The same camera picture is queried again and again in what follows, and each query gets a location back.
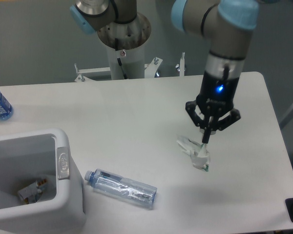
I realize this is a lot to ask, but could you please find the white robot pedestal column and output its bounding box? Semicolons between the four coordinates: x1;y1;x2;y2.
97;12;152;80

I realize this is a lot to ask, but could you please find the white paper trash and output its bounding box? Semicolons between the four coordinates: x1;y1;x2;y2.
177;136;210;172

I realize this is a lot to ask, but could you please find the clear plastic bottle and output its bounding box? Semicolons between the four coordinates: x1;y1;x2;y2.
84;169;157;210

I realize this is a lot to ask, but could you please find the white plastic trash can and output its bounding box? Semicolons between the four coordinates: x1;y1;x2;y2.
0;129;86;234

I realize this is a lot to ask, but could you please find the black cable on pedestal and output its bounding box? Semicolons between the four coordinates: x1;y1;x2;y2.
114;38;128;80

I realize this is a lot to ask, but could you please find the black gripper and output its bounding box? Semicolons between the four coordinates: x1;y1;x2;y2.
185;71;241;144

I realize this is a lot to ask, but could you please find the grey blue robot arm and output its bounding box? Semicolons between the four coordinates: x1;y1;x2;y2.
70;0;259;143

